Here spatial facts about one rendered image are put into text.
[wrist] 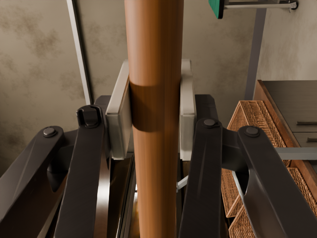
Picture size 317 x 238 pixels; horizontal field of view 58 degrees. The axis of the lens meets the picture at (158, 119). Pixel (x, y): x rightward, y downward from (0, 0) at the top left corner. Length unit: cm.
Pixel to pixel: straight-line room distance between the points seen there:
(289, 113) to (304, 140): 25
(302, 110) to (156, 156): 168
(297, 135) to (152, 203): 143
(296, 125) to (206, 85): 268
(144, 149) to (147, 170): 2
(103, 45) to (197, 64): 132
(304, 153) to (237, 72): 292
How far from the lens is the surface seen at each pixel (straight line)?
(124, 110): 15
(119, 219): 181
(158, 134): 17
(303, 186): 141
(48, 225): 192
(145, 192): 21
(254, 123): 173
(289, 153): 139
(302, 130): 166
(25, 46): 448
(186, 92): 15
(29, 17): 432
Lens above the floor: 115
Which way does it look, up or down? 3 degrees up
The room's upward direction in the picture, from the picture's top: 90 degrees counter-clockwise
